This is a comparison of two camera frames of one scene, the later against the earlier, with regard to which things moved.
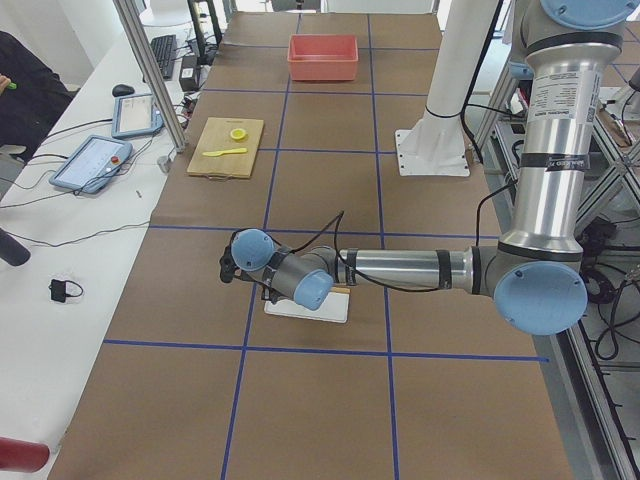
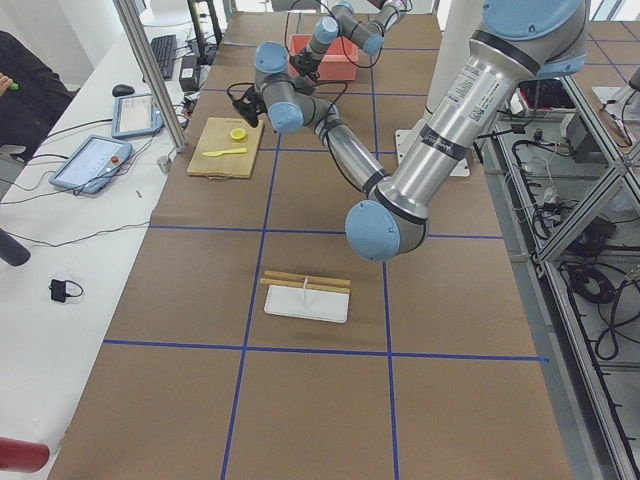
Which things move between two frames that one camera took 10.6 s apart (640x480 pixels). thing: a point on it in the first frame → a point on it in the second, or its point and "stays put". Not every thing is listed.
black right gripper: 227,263 → 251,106
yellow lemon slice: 238,134 stays put
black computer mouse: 122,89 stays put
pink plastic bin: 322,57 stays put
